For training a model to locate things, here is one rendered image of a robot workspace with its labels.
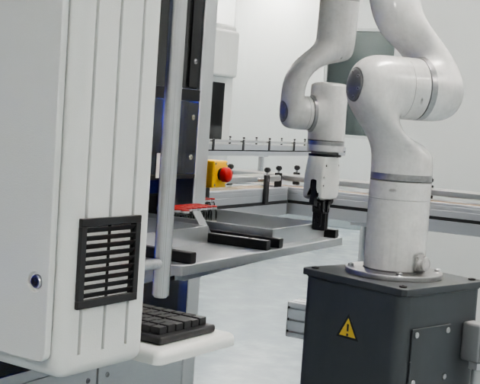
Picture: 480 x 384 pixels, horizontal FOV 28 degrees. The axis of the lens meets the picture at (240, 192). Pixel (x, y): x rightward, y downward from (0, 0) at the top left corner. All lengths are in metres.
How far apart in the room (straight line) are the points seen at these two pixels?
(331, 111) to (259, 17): 9.34
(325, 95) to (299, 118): 0.08
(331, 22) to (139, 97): 0.93
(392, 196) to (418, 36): 0.32
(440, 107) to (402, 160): 0.13
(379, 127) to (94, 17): 0.77
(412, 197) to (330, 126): 0.38
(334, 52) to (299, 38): 9.05
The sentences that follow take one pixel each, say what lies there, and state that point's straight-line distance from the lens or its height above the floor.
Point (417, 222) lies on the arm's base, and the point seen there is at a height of 0.97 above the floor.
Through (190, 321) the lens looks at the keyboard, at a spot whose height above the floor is 0.83.
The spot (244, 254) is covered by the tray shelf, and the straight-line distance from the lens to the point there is 1.89.
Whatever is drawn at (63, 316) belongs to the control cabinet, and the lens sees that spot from 1.23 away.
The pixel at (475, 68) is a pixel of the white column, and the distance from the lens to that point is 3.58.
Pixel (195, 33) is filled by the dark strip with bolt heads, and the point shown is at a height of 1.35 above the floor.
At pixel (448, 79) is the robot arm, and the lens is 1.88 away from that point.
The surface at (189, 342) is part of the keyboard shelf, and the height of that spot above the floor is 0.80.
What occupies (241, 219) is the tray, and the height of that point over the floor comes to 0.90.
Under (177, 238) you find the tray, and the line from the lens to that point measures 1.92.
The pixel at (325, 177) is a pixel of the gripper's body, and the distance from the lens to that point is 2.15.
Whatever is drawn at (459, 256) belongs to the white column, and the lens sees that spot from 3.60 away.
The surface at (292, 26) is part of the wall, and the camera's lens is 11.25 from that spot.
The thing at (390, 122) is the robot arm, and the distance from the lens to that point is 1.81.
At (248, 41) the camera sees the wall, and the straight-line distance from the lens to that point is 11.50.
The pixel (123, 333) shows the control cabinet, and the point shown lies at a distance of 1.31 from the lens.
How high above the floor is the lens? 1.14
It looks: 4 degrees down
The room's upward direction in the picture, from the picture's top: 4 degrees clockwise
